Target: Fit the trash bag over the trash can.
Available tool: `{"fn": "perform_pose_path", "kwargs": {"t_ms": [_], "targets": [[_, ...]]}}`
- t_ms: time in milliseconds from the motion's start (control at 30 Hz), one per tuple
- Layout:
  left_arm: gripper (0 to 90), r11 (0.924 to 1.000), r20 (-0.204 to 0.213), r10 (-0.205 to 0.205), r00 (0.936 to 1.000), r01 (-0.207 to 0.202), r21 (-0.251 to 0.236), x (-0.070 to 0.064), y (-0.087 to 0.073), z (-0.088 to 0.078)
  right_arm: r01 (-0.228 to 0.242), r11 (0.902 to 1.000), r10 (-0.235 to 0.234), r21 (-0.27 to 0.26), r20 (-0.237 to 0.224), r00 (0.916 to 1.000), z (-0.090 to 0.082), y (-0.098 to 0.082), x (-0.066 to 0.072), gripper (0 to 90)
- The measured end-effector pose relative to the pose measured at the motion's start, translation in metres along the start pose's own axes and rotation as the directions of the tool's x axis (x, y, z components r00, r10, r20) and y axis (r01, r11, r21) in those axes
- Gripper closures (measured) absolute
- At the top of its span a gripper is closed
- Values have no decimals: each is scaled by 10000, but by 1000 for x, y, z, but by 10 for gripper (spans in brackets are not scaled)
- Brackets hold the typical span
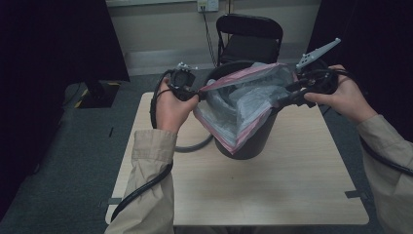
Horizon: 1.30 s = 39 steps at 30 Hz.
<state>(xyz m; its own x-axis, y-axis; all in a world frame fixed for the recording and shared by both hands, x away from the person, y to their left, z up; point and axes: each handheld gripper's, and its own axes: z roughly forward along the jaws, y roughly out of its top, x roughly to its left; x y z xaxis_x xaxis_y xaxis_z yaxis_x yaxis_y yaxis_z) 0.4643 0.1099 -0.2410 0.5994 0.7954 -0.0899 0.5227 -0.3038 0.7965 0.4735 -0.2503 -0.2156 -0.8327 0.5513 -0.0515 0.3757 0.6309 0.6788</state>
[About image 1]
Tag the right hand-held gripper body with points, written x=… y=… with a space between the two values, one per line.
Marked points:
x=319 y=79

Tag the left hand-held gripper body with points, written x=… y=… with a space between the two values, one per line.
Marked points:
x=182 y=81

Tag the grey plastic trash bag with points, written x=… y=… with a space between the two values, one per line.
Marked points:
x=240 y=110

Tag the dark grey trash bin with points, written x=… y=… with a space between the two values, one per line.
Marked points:
x=256 y=143

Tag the person's left hand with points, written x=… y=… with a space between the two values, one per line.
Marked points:
x=172 y=112

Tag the person's right hand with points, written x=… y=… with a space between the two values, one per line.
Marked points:
x=349 y=97

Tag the black curtain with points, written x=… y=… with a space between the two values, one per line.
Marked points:
x=383 y=39
x=39 y=65

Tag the black folding chair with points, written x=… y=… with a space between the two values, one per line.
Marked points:
x=248 y=27

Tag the black stand base yellow stripes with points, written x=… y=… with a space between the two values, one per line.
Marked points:
x=97 y=96

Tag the grey tape strip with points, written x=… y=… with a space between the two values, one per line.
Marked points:
x=113 y=201
x=355 y=194

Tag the grey wall baseboard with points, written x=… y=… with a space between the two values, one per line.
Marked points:
x=152 y=61

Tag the white wall outlet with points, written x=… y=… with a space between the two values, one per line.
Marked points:
x=208 y=5

